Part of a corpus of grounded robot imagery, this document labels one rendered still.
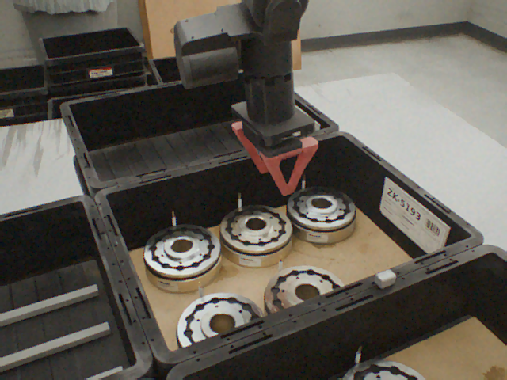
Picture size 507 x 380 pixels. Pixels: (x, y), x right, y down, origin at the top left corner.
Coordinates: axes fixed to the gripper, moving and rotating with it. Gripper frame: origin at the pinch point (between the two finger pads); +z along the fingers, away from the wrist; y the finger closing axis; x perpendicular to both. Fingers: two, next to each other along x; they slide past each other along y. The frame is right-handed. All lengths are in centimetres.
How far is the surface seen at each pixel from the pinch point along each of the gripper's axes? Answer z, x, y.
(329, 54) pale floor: 92, 173, -260
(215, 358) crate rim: 2.1, -17.0, 20.8
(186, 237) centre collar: 7.3, -12.4, -3.4
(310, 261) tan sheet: 12.5, 2.4, 4.2
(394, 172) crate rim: 3.4, 16.6, 3.2
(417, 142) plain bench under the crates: 27, 54, -33
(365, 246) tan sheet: 13.2, 11.1, 4.8
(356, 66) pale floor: 94, 177, -232
